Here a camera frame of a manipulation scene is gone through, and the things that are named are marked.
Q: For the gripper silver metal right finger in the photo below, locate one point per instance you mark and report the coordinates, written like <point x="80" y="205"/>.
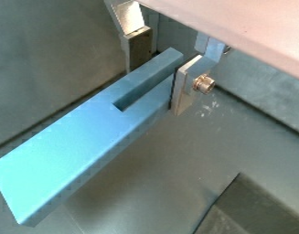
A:
<point x="191" y="77"/>

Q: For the light blue double-square block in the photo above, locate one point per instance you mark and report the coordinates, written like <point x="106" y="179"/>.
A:
<point x="48" y="167"/>

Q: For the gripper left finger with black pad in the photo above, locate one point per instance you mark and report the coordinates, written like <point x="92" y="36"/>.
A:
<point x="134" y="32"/>

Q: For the black curved holder stand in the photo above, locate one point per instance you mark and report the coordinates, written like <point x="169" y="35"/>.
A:
<point x="246" y="210"/>

